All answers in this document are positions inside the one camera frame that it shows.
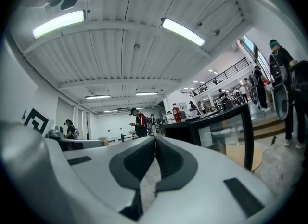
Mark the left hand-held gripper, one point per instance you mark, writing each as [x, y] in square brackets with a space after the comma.
[36, 121]

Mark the black table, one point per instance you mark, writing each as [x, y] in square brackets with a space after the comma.
[175, 127]

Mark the long ceiling light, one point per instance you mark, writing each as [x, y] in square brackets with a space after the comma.
[183, 31]
[146, 94]
[97, 96]
[59, 23]

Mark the black balcony railing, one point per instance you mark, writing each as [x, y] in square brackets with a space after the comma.
[223, 73]

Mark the red drink bottle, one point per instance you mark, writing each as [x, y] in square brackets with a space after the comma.
[176, 114]

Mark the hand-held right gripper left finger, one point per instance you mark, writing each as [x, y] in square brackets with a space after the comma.
[101, 170]

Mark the black glass-door fridge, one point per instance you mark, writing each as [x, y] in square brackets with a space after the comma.
[247, 136]

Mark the wooden step platform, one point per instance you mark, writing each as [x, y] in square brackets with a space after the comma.
[267, 127]

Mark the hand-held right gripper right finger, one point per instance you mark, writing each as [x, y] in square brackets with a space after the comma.
[207, 189]

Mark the round wooden table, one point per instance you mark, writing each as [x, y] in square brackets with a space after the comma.
[256, 158]

